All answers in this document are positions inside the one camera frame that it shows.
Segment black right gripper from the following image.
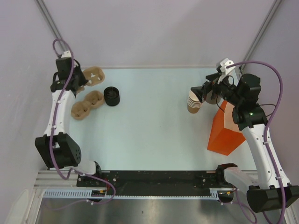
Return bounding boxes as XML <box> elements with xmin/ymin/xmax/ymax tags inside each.
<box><xmin>191</xmin><ymin>72</ymin><xmax>243</xmax><ymax>106</ymax></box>

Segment brown pulp cup carrier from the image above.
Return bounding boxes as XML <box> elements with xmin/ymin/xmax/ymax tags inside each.
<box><xmin>71</xmin><ymin>91</ymin><xmax>105</xmax><ymax>120</ymax></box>
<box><xmin>77</xmin><ymin>66</ymin><xmax>105</xmax><ymax>93</ymax></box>

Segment orange paper bag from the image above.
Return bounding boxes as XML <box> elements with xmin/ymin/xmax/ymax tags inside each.
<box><xmin>207</xmin><ymin>101</ymin><xmax>245</xmax><ymax>156</ymax></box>

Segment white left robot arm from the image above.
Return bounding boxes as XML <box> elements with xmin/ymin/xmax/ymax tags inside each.
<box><xmin>35</xmin><ymin>56</ymin><xmax>103</xmax><ymax>187</ymax></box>

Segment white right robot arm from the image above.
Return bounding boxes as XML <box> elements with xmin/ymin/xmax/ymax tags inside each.
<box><xmin>191</xmin><ymin>73</ymin><xmax>299</xmax><ymax>213</ymax></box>

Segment grey straw holder tube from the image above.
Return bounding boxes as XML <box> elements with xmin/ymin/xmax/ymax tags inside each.
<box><xmin>206</xmin><ymin>91</ymin><xmax>220</xmax><ymax>105</ymax></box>

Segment stacked brown paper cups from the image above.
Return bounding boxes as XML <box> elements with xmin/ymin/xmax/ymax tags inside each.
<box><xmin>187</xmin><ymin>91</ymin><xmax>202</xmax><ymax>114</ymax></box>

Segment black lid stack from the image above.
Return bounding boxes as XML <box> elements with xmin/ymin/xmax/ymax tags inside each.
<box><xmin>104</xmin><ymin>86</ymin><xmax>120</xmax><ymax>106</ymax></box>

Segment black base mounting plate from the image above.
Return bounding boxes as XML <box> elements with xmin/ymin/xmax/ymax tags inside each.
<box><xmin>76</xmin><ymin>169</ymin><xmax>236</xmax><ymax>197</ymax></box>

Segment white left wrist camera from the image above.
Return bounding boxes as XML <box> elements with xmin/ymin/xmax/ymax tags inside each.
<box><xmin>59</xmin><ymin>50</ymin><xmax>71</xmax><ymax>58</ymax></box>

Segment aluminium frame rail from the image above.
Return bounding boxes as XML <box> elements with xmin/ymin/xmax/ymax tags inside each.
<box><xmin>34</xmin><ymin>170</ymin><xmax>78</xmax><ymax>189</ymax></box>

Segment white slotted cable duct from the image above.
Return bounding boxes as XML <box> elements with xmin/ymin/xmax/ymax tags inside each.
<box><xmin>43</xmin><ymin>189</ymin><xmax>219</xmax><ymax>200</ymax></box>

